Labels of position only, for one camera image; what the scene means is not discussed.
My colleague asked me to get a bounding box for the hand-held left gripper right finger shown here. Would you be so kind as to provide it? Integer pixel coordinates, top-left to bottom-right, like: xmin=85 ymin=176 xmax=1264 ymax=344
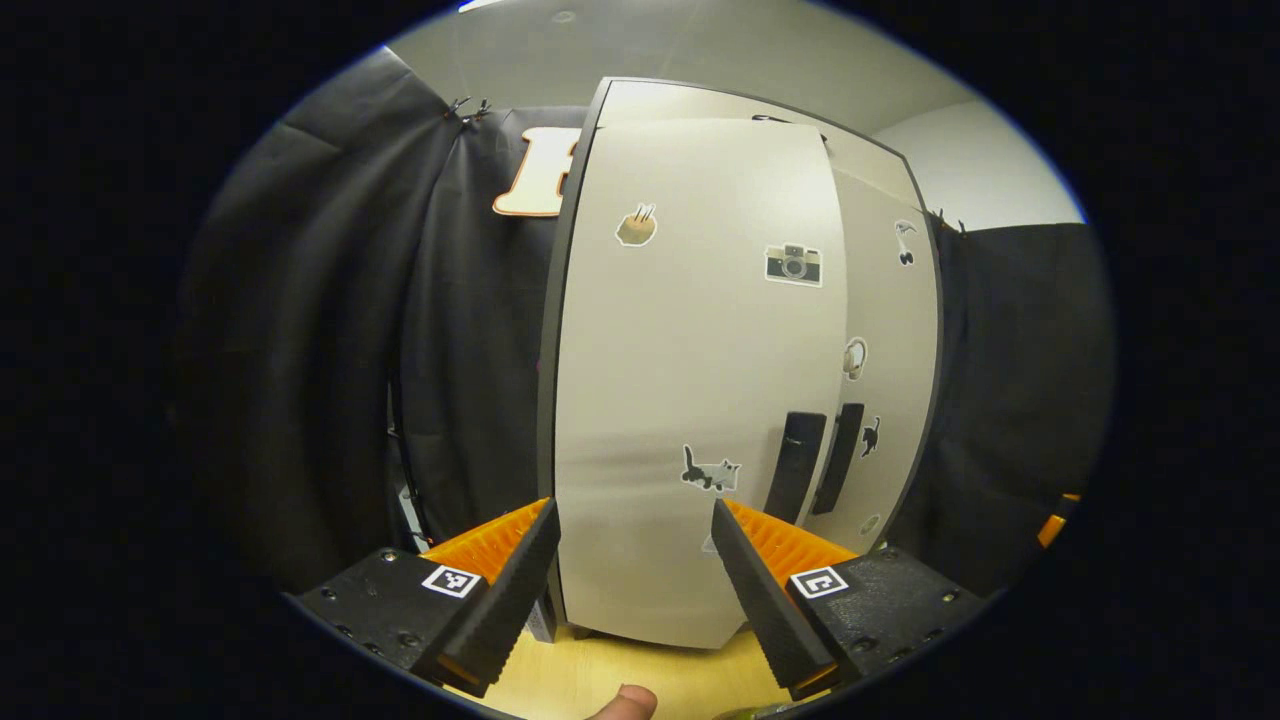
xmin=710 ymin=497 xmax=1003 ymax=703

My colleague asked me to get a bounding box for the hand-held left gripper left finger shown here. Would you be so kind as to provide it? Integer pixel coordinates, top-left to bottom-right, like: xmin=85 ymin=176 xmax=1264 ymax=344
xmin=283 ymin=496 xmax=563 ymax=700

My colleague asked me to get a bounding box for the white cabinet door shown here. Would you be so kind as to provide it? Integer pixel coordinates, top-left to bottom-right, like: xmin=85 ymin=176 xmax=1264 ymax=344
xmin=815 ymin=165 xmax=941 ymax=551
xmin=553 ymin=118 xmax=849 ymax=651

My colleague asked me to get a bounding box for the white and grey cabinet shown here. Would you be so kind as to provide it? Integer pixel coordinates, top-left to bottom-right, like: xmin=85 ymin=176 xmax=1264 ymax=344
xmin=535 ymin=76 xmax=946 ymax=651

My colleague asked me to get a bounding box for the black backdrop cloth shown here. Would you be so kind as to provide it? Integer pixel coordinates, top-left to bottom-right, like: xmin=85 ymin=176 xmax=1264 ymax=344
xmin=175 ymin=45 xmax=1116 ymax=601

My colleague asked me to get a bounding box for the black door handle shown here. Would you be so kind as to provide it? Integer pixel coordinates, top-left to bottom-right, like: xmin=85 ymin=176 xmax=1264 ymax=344
xmin=765 ymin=411 xmax=828 ymax=526
xmin=812 ymin=403 xmax=865 ymax=516

